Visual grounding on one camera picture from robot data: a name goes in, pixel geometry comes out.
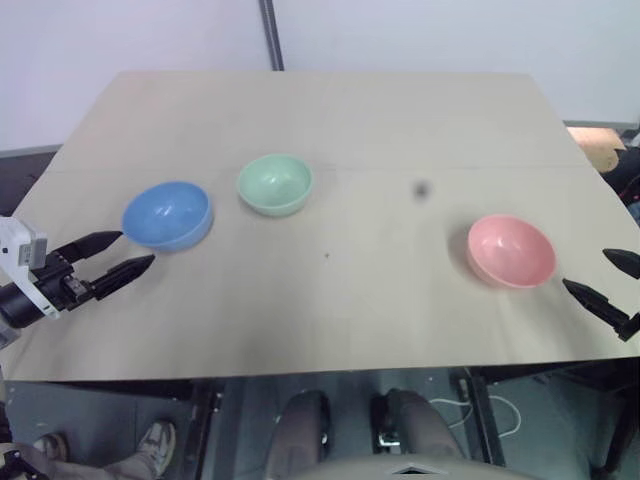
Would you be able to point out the grey trouser leg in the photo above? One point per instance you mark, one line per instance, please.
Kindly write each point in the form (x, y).
(80, 470)

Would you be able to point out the blue bowl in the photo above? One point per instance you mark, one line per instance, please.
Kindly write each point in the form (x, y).
(167, 217)

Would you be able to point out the dark rounded robot leg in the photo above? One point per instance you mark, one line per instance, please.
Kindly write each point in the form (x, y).
(300, 430)
(422, 425)

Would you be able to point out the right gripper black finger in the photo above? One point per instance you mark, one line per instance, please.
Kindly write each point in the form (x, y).
(595, 300)
(627, 261)

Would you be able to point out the red bowl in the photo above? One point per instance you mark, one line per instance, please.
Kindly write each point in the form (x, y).
(512, 252)

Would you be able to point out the grey robot torso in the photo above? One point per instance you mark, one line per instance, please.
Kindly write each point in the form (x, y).
(400, 467)

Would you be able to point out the black table leg frame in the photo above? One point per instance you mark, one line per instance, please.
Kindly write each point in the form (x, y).
(205, 430)
(487, 415)

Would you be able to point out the green bowl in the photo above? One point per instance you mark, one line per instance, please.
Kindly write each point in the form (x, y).
(275, 185)

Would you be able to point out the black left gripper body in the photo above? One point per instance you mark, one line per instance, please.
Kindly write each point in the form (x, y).
(60, 285)

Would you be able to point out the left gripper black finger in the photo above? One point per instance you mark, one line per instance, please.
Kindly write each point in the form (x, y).
(122, 275)
(90, 243)

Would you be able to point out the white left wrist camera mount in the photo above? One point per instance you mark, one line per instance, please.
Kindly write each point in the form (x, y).
(22, 250)

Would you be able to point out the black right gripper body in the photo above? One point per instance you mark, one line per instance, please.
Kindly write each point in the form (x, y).
(631, 327)

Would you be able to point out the grey sneaker shoe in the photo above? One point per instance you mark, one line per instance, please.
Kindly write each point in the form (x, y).
(52, 446)
(157, 445)

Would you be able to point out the grey vertical wall post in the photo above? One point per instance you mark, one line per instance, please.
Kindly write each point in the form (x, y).
(271, 35)

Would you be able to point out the black bag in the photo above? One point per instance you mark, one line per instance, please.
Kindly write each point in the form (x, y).
(625, 175)

